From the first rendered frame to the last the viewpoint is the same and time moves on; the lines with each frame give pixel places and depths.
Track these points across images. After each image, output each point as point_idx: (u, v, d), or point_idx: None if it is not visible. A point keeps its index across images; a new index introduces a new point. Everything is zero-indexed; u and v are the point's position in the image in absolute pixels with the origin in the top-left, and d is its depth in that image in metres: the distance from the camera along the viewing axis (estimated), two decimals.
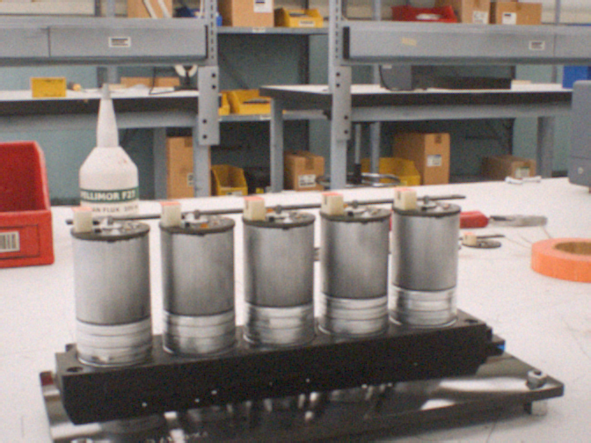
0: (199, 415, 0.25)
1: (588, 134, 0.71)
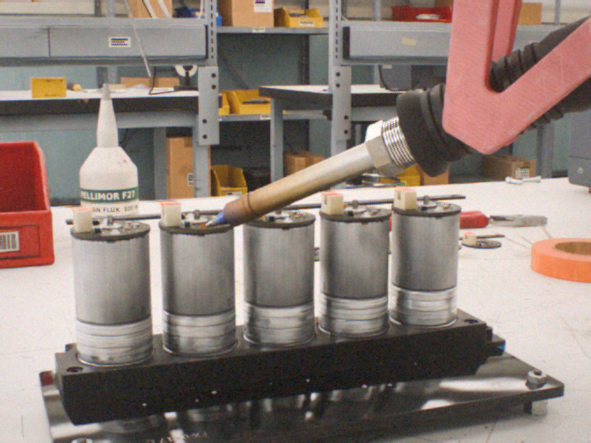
0: (199, 415, 0.25)
1: (588, 134, 0.71)
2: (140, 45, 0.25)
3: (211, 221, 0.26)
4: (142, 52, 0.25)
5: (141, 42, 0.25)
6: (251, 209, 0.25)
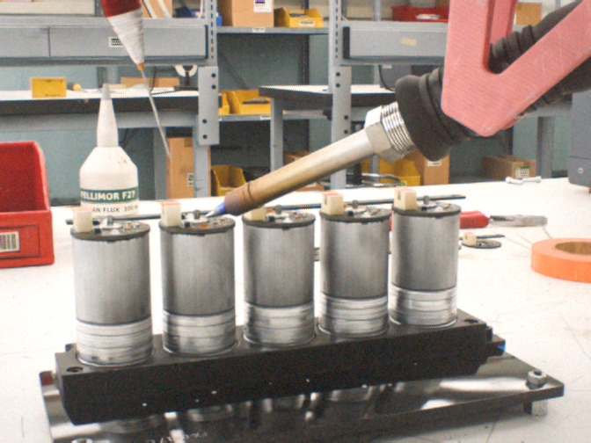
0: (199, 415, 0.25)
1: (588, 134, 0.71)
2: (159, 127, 0.25)
3: (212, 212, 0.26)
4: (161, 134, 0.25)
5: (161, 125, 0.25)
6: (251, 199, 0.25)
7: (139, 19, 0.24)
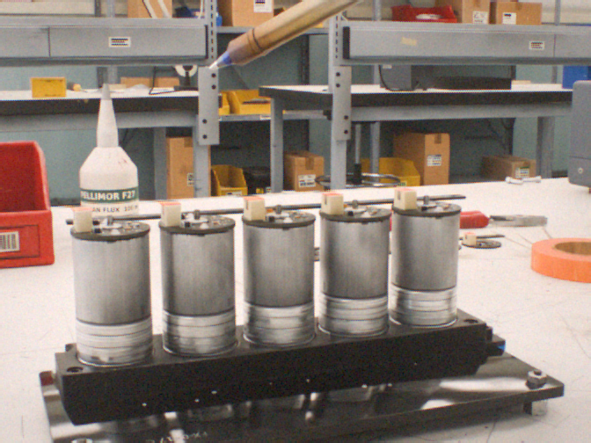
0: (199, 415, 0.25)
1: (588, 134, 0.71)
2: None
3: (215, 62, 0.26)
4: None
5: None
6: (256, 43, 0.25)
7: None
